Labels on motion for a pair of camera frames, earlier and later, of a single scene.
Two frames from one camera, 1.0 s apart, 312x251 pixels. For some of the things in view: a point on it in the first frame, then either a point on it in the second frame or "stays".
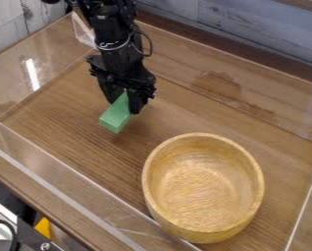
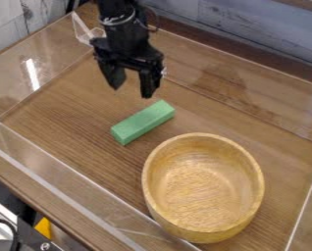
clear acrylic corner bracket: [85, 32] stays
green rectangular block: [117, 116] -> [143, 121]
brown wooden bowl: [203, 185] stays
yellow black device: [37, 235] stays
